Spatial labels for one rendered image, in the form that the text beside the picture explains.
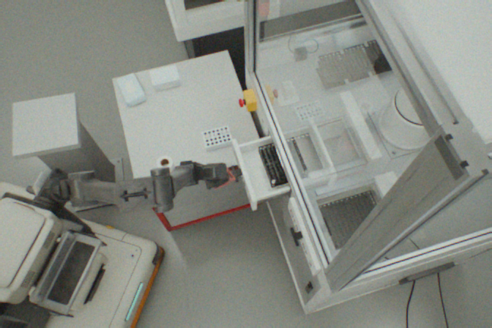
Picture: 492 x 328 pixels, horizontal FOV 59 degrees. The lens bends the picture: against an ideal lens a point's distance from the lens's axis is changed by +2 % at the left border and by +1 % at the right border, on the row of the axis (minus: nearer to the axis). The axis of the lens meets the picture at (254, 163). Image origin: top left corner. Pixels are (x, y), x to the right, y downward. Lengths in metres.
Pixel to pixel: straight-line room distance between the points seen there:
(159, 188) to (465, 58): 0.72
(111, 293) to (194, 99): 1.04
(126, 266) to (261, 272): 0.75
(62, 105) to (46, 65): 1.24
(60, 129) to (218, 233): 1.05
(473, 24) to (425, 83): 0.16
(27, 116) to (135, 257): 0.85
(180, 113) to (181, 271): 0.96
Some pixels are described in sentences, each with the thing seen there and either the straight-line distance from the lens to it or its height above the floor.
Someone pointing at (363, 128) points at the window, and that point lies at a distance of 0.89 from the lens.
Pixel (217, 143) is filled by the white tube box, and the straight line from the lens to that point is 1.90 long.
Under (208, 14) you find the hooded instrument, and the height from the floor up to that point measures 0.94.
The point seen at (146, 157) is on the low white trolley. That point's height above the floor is 0.76.
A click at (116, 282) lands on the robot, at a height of 0.28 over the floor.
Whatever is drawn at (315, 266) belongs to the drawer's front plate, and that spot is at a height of 0.93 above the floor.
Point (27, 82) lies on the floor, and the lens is 3.41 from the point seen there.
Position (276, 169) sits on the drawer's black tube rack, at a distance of 1.73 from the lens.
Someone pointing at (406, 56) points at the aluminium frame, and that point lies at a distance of 0.67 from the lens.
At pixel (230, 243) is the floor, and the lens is 2.56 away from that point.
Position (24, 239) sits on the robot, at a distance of 1.33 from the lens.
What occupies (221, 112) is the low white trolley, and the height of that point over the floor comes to 0.76.
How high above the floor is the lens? 2.48
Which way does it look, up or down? 66 degrees down
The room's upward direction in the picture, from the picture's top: straight up
